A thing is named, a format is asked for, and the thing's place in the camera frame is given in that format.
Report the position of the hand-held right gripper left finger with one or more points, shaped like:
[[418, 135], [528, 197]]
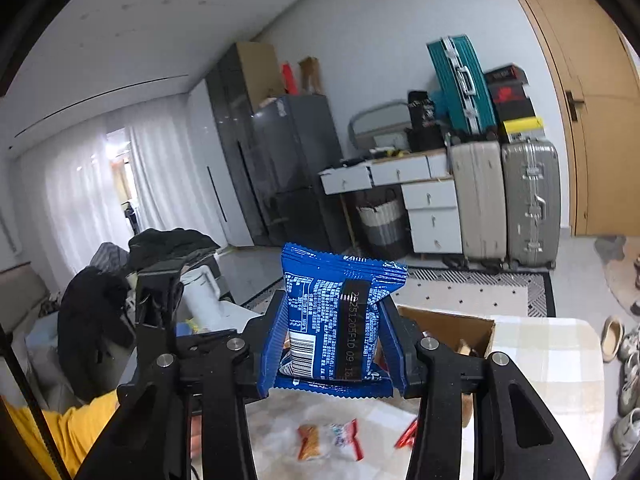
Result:
[[272, 355]]

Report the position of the plain black shoe box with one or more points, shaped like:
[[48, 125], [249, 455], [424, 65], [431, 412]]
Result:
[[515, 110]]

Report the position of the silver suitcase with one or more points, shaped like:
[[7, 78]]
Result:
[[530, 200]]

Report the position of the white desk with drawers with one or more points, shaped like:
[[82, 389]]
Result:
[[430, 200]]

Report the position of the beige suitcase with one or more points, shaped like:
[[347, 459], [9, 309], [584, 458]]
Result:
[[477, 200]]

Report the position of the black jacket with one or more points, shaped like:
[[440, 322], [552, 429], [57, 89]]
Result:
[[90, 325]]

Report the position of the red snack packet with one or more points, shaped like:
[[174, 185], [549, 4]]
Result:
[[406, 437]]

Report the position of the wooden door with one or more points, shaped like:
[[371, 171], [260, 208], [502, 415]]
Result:
[[590, 110]]

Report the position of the blue snack packet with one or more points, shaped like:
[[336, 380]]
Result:
[[325, 300]]

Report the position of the teal suitcase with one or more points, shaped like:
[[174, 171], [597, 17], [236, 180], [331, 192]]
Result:
[[457, 80]]

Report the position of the dark glass cabinet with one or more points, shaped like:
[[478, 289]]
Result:
[[230, 135]]

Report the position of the red and black shoe box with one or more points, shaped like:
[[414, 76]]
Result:
[[509, 94]]

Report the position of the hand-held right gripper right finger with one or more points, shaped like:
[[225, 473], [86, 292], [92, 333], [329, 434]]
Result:
[[395, 355]]

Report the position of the brown cardboard box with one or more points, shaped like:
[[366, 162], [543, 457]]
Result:
[[450, 325]]

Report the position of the white wardrobe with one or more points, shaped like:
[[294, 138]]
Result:
[[205, 160]]

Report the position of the checked beige tablecloth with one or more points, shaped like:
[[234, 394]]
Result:
[[540, 375]]

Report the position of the grey framed mirror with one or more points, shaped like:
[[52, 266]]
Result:
[[380, 122]]

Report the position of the pile of shoes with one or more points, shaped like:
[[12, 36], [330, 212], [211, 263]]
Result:
[[630, 430]]

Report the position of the flat black shoe box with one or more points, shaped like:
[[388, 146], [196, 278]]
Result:
[[505, 74]]

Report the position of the small brown box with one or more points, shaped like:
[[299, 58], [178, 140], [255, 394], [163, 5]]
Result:
[[311, 76]]

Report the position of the black cloth pile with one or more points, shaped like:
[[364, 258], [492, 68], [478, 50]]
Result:
[[170, 245]]

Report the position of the grey refrigerator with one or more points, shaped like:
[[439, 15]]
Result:
[[295, 160]]

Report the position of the woven laundry basket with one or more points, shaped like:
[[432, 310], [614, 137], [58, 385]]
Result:
[[382, 225]]

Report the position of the person's left forearm yellow sleeve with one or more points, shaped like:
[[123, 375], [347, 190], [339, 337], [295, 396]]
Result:
[[65, 430]]

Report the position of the white sheer curtain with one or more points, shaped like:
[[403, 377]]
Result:
[[75, 185]]

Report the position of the tall cardboard box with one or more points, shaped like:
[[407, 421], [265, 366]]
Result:
[[257, 72]]

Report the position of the orange cake packet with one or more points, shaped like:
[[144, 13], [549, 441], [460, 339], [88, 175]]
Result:
[[310, 442]]

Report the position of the red paper bag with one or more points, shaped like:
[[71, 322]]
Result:
[[290, 80]]

